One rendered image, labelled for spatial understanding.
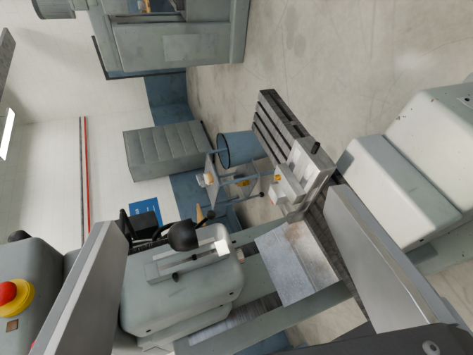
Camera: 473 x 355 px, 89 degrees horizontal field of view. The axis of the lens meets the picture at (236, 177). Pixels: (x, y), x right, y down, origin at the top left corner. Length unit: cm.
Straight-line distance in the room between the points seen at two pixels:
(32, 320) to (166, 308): 25
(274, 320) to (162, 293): 60
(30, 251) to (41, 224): 579
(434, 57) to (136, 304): 171
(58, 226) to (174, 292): 567
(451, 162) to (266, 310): 83
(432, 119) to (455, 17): 91
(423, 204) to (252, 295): 73
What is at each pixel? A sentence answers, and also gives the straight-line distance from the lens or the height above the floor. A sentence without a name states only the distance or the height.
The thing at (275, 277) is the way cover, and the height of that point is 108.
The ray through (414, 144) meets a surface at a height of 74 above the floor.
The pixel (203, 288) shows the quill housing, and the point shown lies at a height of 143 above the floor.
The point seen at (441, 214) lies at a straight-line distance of 83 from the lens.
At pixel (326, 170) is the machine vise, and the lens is 80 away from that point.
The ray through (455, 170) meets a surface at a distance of 86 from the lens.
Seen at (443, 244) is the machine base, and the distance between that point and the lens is 165.
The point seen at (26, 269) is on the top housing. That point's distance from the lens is 65.
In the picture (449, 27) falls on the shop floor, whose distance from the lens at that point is 172.
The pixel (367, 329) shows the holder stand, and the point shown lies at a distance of 84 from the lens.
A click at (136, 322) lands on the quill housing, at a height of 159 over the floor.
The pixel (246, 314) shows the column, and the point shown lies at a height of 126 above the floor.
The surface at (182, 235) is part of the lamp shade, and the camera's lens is 55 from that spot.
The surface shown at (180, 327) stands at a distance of 85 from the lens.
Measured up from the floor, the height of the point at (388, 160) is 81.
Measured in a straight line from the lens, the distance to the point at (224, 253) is 66.
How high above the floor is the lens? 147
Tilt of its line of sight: 18 degrees down
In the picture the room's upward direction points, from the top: 104 degrees counter-clockwise
